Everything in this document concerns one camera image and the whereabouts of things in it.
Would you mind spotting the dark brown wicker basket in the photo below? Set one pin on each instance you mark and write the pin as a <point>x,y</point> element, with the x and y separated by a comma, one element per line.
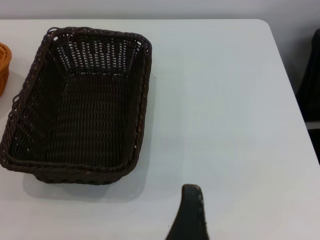
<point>82,120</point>

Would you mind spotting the black background object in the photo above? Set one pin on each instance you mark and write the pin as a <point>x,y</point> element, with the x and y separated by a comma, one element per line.
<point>311,82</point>

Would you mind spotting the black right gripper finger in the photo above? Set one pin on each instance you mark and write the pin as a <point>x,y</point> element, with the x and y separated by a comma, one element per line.
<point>191,217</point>

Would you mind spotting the orange wicker basket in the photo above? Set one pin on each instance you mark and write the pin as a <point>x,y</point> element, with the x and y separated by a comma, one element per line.
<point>3,65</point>

